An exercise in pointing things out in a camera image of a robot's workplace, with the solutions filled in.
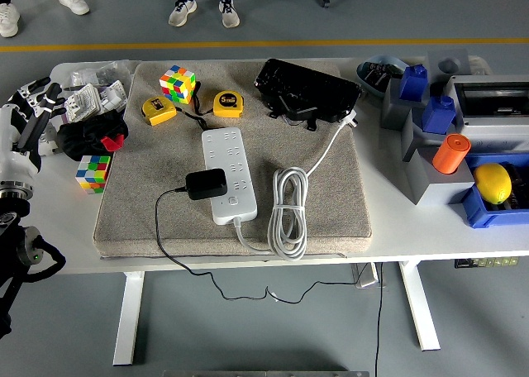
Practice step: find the white circuit breaker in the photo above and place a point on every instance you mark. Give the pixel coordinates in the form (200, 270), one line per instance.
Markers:
(49, 141)

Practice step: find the white power strip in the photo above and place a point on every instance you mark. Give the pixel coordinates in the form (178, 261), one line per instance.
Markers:
(235, 211)

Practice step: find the white wall socket panel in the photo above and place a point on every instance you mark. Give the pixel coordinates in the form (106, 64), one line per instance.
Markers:
(82, 100)
(111, 96)

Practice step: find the yellow lemon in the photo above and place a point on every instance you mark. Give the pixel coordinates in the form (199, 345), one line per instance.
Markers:
(492, 182)

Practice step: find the large colourful puzzle cube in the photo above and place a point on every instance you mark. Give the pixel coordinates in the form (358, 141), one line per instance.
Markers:
(177, 83)

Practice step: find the person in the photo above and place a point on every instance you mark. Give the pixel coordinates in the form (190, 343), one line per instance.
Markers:
(182, 13)
(72, 1)

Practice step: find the silver metal box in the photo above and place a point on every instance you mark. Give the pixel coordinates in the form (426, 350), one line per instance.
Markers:
(365, 277)

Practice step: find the orange cylinder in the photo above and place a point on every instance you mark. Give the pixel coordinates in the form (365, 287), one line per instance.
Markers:
(448, 154)

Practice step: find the black table control panel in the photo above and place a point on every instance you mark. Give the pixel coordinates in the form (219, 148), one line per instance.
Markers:
(485, 262)

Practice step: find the grey-brown mat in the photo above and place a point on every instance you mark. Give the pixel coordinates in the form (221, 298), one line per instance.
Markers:
(322, 195)

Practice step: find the small colourful puzzle cube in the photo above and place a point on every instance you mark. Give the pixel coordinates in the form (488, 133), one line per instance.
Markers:
(94, 173)

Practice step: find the grey electrical distribution box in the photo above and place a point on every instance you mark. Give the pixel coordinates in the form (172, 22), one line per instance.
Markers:
(487, 129)

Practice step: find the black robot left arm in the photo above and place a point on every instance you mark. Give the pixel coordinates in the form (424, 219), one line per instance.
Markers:
(20, 253)

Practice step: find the yellow tape measure marked five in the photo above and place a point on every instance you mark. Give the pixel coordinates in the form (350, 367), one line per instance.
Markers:
(227, 104)

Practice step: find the black plug adapter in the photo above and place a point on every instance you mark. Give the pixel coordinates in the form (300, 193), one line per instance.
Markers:
(206, 183)

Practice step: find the white table leg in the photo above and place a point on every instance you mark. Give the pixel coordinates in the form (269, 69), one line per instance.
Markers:
(419, 311)
(128, 319)

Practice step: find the grey block holder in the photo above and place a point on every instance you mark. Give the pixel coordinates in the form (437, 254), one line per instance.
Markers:
(409, 145)
(392, 112)
(438, 193)

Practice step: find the dark small parts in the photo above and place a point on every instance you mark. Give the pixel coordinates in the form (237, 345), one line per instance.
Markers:
(376, 77)

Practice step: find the blue bottle-shaped block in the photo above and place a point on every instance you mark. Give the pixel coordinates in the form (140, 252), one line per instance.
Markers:
(413, 83)
(438, 114)

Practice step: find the beige fabric item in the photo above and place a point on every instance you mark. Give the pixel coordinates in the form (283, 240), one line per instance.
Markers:
(479, 65)

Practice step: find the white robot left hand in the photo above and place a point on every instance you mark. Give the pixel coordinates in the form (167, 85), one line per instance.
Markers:
(20, 137)

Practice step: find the clear plastic bag of parts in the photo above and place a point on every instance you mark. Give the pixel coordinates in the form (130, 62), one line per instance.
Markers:
(82, 76)

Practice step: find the blue plastic bin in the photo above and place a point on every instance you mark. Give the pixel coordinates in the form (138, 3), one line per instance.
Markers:
(479, 216)

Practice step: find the black ribbed item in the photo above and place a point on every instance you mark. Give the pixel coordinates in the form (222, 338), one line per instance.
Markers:
(520, 187)

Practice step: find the black cloth with red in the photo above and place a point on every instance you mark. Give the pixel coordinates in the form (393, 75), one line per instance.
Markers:
(82, 135)

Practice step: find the yellow tape measure pictured label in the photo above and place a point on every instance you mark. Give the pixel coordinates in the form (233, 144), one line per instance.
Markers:
(159, 110)

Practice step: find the blue-grey bowl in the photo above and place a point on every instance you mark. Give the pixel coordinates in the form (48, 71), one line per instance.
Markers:
(360, 74)

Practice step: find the black glossy pouch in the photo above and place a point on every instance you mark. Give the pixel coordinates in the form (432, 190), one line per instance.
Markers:
(306, 87)

